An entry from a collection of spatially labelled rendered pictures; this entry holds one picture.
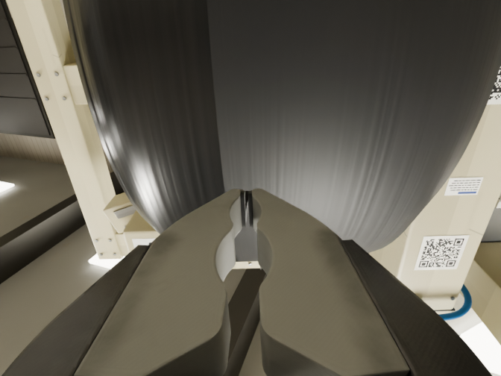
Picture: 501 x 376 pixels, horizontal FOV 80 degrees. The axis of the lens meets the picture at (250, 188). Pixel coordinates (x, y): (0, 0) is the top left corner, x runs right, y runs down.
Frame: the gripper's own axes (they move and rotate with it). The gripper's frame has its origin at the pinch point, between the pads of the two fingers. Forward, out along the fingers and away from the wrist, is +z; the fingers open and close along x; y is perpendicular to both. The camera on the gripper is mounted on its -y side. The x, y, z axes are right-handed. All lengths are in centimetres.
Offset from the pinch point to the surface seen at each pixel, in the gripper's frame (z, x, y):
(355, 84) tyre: 7.9, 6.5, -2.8
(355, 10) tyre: 8.2, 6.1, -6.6
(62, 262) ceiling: 272, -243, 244
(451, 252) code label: 29, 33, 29
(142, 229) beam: 56, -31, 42
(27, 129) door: 596, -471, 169
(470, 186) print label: 29.4, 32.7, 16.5
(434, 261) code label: 29, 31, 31
